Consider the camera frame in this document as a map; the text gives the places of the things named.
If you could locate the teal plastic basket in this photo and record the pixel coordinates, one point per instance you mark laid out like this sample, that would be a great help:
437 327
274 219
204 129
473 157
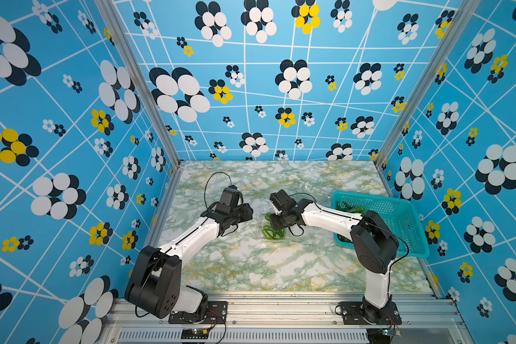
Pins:
400 216

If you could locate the left circuit board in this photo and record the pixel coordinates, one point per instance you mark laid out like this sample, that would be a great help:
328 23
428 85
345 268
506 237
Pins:
195 334

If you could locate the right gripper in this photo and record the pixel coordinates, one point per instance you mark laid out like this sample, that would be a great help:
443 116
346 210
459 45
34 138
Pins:
274 223

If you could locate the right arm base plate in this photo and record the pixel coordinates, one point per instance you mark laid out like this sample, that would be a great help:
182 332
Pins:
364 313

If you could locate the aluminium front rail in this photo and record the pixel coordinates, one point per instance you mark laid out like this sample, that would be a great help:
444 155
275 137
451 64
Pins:
296 317

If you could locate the right frame post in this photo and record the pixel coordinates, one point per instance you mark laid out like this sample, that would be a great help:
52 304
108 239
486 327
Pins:
463 15

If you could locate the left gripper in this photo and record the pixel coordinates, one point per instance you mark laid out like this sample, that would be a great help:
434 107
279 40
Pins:
248 213

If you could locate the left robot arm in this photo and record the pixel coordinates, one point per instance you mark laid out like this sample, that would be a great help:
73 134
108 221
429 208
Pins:
155 283

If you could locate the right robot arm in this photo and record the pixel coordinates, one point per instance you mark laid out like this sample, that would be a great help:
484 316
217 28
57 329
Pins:
375 245

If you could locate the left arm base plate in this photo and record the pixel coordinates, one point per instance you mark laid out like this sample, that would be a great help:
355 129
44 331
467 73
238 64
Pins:
214 312

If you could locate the left frame post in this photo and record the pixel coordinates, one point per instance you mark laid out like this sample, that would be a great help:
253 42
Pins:
112 22

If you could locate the frame post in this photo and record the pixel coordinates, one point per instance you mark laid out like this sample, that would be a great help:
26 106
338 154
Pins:
112 22
463 15

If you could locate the circuit board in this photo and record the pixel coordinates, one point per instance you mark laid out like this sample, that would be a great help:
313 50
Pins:
195 334
382 336

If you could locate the right circuit board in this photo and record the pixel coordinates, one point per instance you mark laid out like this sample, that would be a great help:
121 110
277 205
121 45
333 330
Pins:
382 336

